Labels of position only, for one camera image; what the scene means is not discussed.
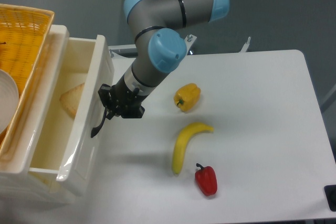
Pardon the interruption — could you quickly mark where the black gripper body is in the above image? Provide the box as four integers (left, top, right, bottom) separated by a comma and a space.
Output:
109, 84, 145, 119

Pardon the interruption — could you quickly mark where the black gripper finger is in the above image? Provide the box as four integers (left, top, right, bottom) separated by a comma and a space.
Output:
98, 83, 112, 109
105, 105, 120, 120

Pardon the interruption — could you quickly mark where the black drawer handle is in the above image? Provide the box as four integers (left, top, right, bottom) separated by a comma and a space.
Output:
90, 108, 107, 138

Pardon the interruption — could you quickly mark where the white top drawer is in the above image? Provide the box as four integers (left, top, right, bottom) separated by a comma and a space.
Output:
28, 35, 114, 203

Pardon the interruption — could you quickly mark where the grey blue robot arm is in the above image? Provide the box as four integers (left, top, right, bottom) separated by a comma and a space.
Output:
98, 0, 230, 119

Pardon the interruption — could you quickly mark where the white drawer cabinet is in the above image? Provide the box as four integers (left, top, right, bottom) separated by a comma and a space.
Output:
1, 25, 76, 203

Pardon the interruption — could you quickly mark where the toast bread slice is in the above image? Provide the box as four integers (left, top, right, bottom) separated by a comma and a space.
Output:
59, 83, 85, 119

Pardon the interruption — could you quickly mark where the yellow bell pepper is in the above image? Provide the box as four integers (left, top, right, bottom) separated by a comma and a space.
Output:
173, 83, 201, 112

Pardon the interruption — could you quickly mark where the yellow banana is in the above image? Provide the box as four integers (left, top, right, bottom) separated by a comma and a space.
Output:
172, 122, 214, 175

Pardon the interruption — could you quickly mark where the white plate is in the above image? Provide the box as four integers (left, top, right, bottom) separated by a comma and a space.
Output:
0, 70, 19, 133

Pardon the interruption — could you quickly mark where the yellow woven basket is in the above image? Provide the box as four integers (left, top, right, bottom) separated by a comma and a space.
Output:
1, 4, 55, 155

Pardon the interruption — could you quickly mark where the red bell pepper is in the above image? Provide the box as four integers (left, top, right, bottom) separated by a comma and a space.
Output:
195, 163, 218, 196

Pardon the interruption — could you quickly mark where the black corner object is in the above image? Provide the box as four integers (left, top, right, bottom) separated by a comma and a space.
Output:
324, 185, 336, 212

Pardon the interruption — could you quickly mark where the white table bracket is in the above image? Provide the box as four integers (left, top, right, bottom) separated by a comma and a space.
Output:
184, 34, 197, 55

